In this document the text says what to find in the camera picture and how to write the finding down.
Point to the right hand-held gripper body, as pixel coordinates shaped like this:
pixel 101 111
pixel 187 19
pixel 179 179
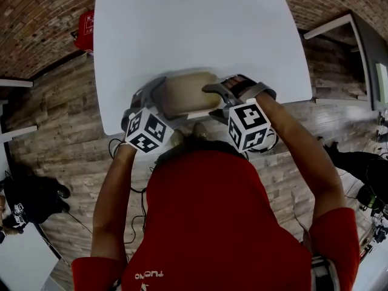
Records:
pixel 248 123

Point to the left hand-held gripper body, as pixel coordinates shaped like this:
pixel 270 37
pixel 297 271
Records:
pixel 148 129

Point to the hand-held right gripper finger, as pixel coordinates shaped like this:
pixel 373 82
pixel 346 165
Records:
pixel 219 114
pixel 216 88

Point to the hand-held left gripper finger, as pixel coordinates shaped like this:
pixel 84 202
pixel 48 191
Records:
pixel 159 82

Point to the beige rectangular pad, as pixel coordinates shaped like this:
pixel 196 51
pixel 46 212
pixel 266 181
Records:
pixel 188 94

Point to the person's right forearm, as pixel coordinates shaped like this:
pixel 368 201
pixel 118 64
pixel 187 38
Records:
pixel 303 156

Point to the person's left forearm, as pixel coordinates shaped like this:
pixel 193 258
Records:
pixel 113 199

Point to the person's right hand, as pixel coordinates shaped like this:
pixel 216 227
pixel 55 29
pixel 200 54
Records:
pixel 238 82

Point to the person's right beige shoe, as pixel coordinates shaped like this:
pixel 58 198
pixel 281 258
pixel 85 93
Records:
pixel 200 130

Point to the person's beige shoe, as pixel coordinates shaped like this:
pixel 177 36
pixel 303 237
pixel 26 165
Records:
pixel 176 138
pixel 200 130

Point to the person's left beige shoe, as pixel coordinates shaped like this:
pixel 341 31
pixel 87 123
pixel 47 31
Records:
pixel 176 138

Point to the red fire extinguisher box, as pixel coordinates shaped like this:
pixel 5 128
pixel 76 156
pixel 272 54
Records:
pixel 85 30

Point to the person's red shirt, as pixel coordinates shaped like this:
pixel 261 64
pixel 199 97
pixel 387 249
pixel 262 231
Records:
pixel 212 229

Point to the white framed table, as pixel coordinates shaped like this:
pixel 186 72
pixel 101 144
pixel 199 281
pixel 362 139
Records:
pixel 348 56

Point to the white side table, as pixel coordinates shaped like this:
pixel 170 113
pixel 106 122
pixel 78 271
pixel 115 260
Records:
pixel 21 262
pixel 12 111

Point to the black equipment stand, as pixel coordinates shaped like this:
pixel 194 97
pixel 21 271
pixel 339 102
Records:
pixel 376 223

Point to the white wall panel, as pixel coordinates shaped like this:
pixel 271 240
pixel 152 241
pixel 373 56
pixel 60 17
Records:
pixel 382 82

